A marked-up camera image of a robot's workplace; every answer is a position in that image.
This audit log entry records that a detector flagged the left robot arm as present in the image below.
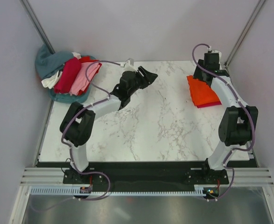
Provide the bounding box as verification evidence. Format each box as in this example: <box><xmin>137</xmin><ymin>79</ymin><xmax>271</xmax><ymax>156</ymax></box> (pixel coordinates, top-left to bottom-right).
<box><xmin>60</xmin><ymin>66</ymin><xmax>158</xmax><ymax>183</ymax></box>

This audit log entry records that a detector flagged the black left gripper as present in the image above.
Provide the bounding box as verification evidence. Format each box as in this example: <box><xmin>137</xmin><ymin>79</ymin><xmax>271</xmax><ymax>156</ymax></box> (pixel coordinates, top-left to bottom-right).
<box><xmin>129</xmin><ymin>67</ymin><xmax>158</xmax><ymax>97</ymax></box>

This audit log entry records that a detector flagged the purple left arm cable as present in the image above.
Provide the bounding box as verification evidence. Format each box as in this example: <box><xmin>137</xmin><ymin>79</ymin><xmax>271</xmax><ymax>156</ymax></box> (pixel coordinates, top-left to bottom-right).
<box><xmin>29</xmin><ymin>60</ymin><xmax>128</xmax><ymax>212</ymax></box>

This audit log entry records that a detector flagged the magenta t shirt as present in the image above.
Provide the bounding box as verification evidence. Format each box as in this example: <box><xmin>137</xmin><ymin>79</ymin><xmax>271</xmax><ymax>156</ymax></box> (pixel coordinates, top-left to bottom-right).
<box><xmin>197</xmin><ymin>101</ymin><xmax>222</xmax><ymax>108</ymax></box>

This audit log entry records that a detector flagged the pink t shirt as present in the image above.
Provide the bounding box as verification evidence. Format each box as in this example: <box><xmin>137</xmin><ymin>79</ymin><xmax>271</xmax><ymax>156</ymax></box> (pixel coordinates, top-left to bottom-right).
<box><xmin>70</xmin><ymin>62</ymin><xmax>102</xmax><ymax>96</ymax></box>

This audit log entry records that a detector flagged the grey-teal t shirt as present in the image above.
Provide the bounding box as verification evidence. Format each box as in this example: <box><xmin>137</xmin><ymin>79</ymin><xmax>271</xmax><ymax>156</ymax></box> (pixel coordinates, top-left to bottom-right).
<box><xmin>35</xmin><ymin>44</ymin><xmax>74</xmax><ymax>80</ymax></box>

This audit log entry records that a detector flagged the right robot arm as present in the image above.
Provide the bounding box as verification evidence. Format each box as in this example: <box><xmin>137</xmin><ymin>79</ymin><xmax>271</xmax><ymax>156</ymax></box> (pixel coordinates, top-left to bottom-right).
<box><xmin>193</xmin><ymin>50</ymin><xmax>258</xmax><ymax>184</ymax></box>

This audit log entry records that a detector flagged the crimson t shirt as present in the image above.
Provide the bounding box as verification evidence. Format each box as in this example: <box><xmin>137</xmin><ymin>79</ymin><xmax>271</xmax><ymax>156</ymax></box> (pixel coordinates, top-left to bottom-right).
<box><xmin>54</xmin><ymin>57</ymin><xmax>81</xmax><ymax>94</ymax></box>

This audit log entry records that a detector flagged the orange t shirt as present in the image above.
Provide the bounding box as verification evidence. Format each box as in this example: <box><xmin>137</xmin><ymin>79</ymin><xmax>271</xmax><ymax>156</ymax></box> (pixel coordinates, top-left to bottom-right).
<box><xmin>187</xmin><ymin>76</ymin><xmax>220</xmax><ymax>106</ymax></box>

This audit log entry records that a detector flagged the aluminium frame post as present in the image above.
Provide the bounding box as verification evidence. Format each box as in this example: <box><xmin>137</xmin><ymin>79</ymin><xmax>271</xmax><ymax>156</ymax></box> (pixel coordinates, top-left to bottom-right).
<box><xmin>224</xmin><ymin>0</ymin><xmax>267</xmax><ymax>69</ymax></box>
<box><xmin>20</xmin><ymin>0</ymin><xmax>55</xmax><ymax>54</ymax></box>

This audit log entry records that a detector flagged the left aluminium frame post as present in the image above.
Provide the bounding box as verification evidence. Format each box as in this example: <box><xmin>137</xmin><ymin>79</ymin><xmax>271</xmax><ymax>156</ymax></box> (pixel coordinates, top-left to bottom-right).
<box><xmin>20</xmin><ymin>0</ymin><xmax>55</xmax><ymax>54</ymax></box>

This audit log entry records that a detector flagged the teal laundry basket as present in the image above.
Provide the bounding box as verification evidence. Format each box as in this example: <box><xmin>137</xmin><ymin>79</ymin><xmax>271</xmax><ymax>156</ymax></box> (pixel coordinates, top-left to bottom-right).
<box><xmin>48</xmin><ymin>56</ymin><xmax>95</xmax><ymax>104</ymax></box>

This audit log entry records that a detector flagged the right aluminium frame post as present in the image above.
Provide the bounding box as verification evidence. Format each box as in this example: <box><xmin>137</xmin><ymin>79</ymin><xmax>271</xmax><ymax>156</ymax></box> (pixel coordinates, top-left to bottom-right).
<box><xmin>224</xmin><ymin>0</ymin><xmax>267</xmax><ymax>69</ymax></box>

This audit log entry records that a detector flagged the white slotted cable duct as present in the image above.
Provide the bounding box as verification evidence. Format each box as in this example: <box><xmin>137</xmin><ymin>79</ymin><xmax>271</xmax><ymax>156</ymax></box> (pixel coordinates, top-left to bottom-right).
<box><xmin>30</xmin><ymin>186</ymin><xmax>206</xmax><ymax>196</ymax></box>

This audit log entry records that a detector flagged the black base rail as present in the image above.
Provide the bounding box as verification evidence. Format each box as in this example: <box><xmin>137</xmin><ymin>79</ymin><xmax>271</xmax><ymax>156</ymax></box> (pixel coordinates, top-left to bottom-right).
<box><xmin>37</xmin><ymin>160</ymin><xmax>263</xmax><ymax>191</ymax></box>

